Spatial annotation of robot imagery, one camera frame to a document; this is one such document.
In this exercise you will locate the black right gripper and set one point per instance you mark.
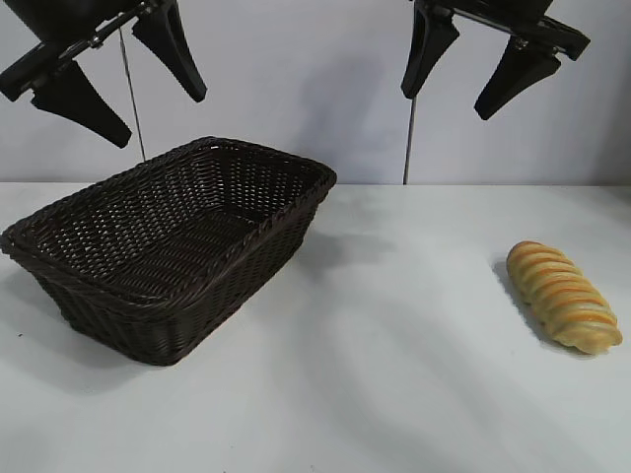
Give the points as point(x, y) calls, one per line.
point(493, 12)

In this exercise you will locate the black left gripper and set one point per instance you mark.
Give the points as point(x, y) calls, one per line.
point(64, 24)

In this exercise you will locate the dark brown wicker basket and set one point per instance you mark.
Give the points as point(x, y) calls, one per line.
point(172, 236)

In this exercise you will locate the long twisted bread loaf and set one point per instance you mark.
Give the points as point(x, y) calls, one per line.
point(562, 295)

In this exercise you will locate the thin metal rod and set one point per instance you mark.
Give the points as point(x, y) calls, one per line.
point(409, 143)
point(132, 98)

